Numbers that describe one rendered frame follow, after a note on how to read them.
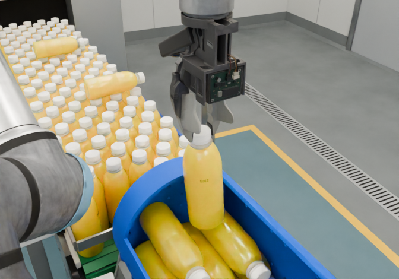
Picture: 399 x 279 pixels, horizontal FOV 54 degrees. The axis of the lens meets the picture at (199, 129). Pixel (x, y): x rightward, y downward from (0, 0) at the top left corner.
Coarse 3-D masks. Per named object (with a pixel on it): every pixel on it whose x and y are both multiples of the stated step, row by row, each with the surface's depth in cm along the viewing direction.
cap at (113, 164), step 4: (108, 160) 102; (112, 160) 102; (116, 160) 102; (120, 160) 102; (108, 164) 100; (112, 164) 100; (116, 164) 100; (120, 164) 101; (108, 168) 101; (112, 168) 100; (116, 168) 101
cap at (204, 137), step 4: (204, 128) 66; (208, 128) 66; (204, 132) 65; (208, 132) 65; (196, 136) 64; (200, 136) 64; (204, 136) 64; (208, 136) 65; (196, 140) 64; (200, 140) 64; (204, 140) 65; (208, 140) 65; (196, 144) 65; (200, 144) 65
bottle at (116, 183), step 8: (120, 168) 102; (104, 176) 102; (112, 176) 101; (120, 176) 102; (104, 184) 103; (112, 184) 101; (120, 184) 102; (128, 184) 104; (104, 192) 104; (112, 192) 102; (120, 192) 103; (112, 200) 104; (120, 200) 104; (112, 208) 106; (112, 216) 107
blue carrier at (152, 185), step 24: (168, 168) 77; (144, 192) 75; (168, 192) 83; (240, 192) 75; (120, 216) 77; (240, 216) 89; (264, 216) 69; (120, 240) 76; (144, 240) 86; (264, 240) 82; (288, 240) 64; (288, 264) 77; (312, 264) 60
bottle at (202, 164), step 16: (192, 144) 66; (208, 144) 65; (192, 160) 66; (208, 160) 66; (192, 176) 67; (208, 176) 67; (192, 192) 69; (208, 192) 68; (192, 208) 71; (208, 208) 70; (192, 224) 74; (208, 224) 72
